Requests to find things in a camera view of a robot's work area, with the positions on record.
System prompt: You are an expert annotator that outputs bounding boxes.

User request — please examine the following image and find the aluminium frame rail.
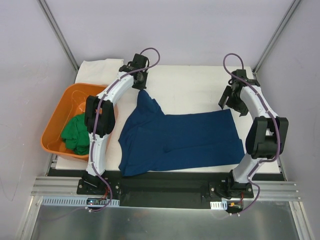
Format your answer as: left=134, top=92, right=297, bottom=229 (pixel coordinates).
left=31, top=176, right=303, bottom=202

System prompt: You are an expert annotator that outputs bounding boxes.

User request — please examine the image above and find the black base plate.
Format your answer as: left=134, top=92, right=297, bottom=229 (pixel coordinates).
left=76, top=171, right=254, bottom=209

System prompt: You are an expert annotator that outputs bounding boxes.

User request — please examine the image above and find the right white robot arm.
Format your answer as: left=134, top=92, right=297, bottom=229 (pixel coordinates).
left=214, top=69, right=289, bottom=199

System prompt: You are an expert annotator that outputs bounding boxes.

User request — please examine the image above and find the orange plastic basket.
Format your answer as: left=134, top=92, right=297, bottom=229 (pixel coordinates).
left=41, top=83, right=106, bottom=162

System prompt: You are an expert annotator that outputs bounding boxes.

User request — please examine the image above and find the white folded t shirt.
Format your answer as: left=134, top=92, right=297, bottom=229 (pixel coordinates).
left=75, top=58, right=124, bottom=86

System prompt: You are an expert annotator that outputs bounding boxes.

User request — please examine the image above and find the right slotted cable duct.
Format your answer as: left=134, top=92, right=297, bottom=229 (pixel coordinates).
left=210, top=200, right=228, bottom=211

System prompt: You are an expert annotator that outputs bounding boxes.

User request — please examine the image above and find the blue t shirt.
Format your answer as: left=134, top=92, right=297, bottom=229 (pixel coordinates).
left=118, top=90, right=245, bottom=177

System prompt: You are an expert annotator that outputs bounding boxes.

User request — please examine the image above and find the green t shirt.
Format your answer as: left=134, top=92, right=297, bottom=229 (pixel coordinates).
left=60, top=113, right=90, bottom=156

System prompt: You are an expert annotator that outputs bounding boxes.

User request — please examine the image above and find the left slotted cable duct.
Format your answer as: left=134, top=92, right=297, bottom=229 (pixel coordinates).
left=42, top=196, right=120, bottom=208

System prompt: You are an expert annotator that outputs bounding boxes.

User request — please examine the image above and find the slotted cable duct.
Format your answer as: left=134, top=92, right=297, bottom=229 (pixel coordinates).
left=42, top=196, right=120, bottom=208
left=210, top=200, right=228, bottom=211

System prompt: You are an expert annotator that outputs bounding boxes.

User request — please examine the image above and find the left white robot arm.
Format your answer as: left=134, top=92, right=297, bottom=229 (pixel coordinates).
left=82, top=53, right=150, bottom=195

